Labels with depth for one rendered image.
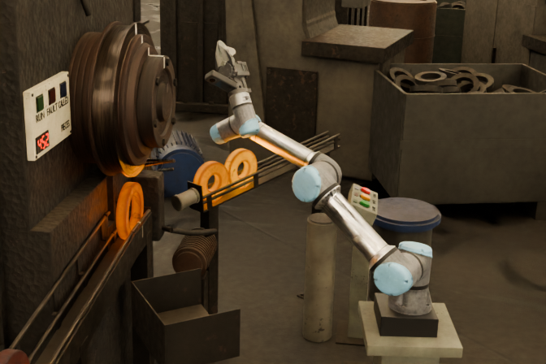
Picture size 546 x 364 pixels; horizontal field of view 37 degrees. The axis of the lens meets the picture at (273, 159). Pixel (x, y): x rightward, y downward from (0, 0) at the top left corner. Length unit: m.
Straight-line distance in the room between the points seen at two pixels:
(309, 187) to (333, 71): 2.39
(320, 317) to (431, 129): 1.52
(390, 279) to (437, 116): 1.91
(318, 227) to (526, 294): 1.22
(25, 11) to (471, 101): 2.90
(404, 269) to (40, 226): 1.16
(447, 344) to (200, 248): 0.91
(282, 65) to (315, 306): 2.22
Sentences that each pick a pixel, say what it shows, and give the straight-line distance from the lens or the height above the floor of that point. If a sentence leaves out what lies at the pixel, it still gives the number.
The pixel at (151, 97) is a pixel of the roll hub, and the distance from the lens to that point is 2.40.
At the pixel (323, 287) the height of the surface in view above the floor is 0.25.
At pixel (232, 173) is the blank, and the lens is 3.11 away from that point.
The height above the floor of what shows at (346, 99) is 0.53.
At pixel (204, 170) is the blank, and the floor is 0.77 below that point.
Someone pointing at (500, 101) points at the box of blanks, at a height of 0.70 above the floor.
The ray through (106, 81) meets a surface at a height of 1.22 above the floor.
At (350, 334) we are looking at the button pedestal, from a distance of 3.45.
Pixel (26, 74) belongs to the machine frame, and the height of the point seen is 1.28.
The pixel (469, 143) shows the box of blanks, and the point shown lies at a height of 0.47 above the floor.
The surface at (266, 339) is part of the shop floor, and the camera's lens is 3.44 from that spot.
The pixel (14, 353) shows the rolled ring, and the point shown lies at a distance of 1.92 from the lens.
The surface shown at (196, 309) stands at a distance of 2.37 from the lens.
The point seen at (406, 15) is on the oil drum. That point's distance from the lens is 7.15.
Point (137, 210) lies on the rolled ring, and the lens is 2.73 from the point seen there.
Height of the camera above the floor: 1.73
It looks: 18 degrees down
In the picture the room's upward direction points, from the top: 2 degrees clockwise
